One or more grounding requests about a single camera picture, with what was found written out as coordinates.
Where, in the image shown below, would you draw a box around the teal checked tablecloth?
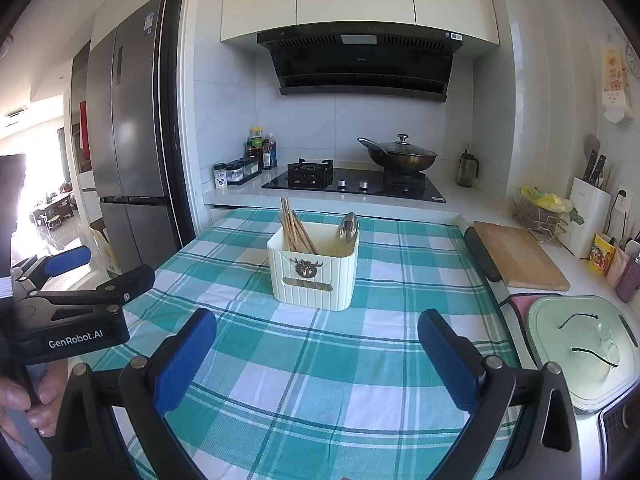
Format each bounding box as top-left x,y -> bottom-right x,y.
75,207 -> 526,480

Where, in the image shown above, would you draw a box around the grey steel refrigerator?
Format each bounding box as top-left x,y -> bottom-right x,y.
86,0 -> 181,271

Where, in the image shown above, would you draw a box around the black gas stove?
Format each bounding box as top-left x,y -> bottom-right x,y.
261,159 -> 447,204

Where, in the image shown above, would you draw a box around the wooden cutting board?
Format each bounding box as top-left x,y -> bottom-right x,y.
472,220 -> 571,292

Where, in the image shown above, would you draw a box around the yellow printed cup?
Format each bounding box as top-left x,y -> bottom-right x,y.
588,232 -> 617,276

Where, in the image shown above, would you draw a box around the dark glass pitcher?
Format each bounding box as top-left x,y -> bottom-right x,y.
456,149 -> 480,189

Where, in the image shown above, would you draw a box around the group of wooden chopsticks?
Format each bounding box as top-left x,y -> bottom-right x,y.
276,197 -> 320,256

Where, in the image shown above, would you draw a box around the wire basket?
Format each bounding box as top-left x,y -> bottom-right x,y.
512,196 -> 571,241

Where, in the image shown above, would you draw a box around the white-capped dark bottle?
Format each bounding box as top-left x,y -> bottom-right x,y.
262,133 -> 279,171

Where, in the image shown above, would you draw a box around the metal sink basket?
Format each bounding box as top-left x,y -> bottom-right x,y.
597,400 -> 640,457

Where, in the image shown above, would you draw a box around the white knife block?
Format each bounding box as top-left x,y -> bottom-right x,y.
567,176 -> 612,260

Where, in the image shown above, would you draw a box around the cream ribbed utensil holder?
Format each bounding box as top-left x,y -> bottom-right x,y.
266,222 -> 361,312

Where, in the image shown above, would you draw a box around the black rack of spice jars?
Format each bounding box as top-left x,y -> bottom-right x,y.
225,156 -> 264,186

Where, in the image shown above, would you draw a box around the yellow green vegetable bag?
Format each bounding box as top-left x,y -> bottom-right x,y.
520,185 -> 574,214

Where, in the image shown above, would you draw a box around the pale green lid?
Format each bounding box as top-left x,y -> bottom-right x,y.
527,295 -> 640,413

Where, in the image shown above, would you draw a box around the pink cloth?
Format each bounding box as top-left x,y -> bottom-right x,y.
497,292 -> 539,356

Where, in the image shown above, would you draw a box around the black range hood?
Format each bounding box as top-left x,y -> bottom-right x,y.
257,22 -> 463,104

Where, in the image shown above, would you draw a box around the person's left hand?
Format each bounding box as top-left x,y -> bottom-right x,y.
0,357 -> 69,453

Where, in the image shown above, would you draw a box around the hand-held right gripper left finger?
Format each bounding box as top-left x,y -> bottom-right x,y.
50,307 -> 218,480

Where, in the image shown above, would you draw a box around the eyeglasses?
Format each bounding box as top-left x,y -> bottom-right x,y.
557,312 -> 624,369

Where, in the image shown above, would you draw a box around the yellow printed carton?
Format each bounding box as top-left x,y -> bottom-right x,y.
90,225 -> 124,277

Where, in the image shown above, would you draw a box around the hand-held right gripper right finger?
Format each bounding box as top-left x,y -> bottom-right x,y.
417,309 -> 593,480

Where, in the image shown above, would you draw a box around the dark wok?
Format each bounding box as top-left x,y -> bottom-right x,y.
357,133 -> 439,176

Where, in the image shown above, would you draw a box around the glass wok lid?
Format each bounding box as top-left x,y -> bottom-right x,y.
372,133 -> 437,159

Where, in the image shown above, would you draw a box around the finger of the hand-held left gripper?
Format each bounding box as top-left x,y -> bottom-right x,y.
12,246 -> 92,292
27,264 -> 156,313

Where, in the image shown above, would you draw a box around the purple soap bottle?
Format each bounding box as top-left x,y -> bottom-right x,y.
616,255 -> 640,304

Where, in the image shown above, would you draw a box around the black door frame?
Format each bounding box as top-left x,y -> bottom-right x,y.
155,0 -> 198,247

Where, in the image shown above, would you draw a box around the printed hanging bag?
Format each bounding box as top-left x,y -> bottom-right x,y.
597,40 -> 636,124

